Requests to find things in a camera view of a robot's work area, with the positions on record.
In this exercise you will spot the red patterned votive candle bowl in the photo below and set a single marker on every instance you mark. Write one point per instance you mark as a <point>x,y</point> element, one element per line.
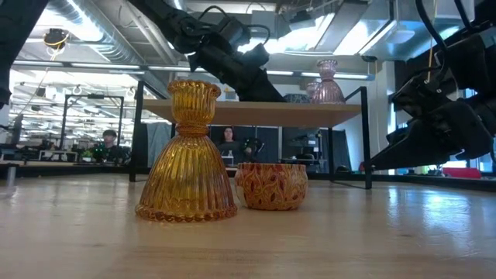
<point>271,188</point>

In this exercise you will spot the red object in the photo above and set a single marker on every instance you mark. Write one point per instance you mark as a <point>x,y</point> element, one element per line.
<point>461,173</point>

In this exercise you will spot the wooden shelf riser black legs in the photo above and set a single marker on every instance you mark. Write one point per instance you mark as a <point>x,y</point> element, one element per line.
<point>271,114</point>

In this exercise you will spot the amber ribbed glass candle holder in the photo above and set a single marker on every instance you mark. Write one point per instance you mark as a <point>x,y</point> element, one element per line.
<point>188,166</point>

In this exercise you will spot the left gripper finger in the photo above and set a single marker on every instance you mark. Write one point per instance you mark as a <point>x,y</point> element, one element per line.
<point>259,91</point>

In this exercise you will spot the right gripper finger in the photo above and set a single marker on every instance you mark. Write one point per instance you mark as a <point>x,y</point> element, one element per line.
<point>397,135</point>
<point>422,149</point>

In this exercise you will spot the black background robot arm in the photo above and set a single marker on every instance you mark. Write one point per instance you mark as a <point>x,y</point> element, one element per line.
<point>253,146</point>

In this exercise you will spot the person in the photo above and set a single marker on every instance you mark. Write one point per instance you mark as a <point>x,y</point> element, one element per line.
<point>229,145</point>
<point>109,149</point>

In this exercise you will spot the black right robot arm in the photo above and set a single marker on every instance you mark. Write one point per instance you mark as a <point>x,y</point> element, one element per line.
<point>486,11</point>

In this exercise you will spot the light blue curtain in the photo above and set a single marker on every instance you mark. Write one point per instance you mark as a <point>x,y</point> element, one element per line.
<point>157,143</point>

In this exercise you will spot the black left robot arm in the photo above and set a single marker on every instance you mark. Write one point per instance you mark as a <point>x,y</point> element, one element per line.
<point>166,15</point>

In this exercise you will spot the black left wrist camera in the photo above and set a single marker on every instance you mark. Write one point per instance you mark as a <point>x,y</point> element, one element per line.
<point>236,33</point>

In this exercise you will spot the ceiling light strip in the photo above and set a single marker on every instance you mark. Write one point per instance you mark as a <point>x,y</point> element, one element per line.
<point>104,66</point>

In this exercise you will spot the black background rig frame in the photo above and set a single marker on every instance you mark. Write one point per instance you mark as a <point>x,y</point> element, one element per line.
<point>93,97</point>

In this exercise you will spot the silver ventilation duct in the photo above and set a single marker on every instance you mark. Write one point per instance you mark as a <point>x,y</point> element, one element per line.
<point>116,27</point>

